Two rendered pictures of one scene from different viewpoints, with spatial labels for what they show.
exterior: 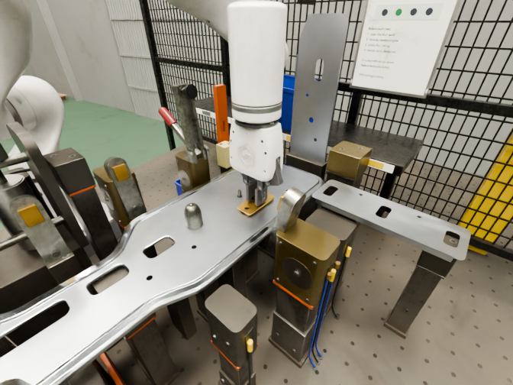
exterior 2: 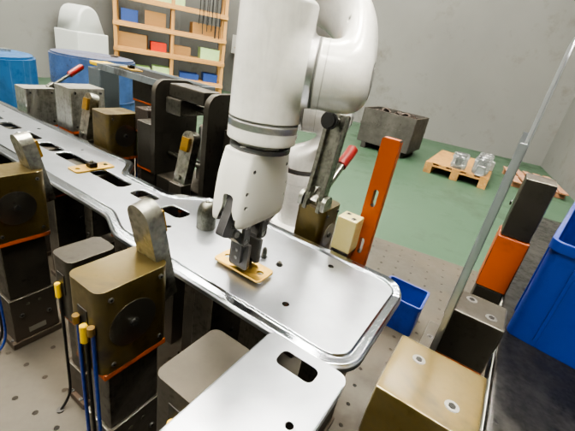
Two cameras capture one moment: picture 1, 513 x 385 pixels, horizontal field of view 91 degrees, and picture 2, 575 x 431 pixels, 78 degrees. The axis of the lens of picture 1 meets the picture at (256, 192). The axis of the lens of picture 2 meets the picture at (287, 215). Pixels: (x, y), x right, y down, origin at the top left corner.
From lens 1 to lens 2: 0.59 m
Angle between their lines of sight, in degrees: 68
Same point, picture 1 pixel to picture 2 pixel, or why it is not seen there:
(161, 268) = not seen: hidden behind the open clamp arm
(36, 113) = (316, 120)
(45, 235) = (182, 162)
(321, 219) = (219, 351)
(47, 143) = (311, 147)
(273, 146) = (223, 172)
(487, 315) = not seen: outside the picture
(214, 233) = (187, 237)
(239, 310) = (75, 253)
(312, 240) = (111, 269)
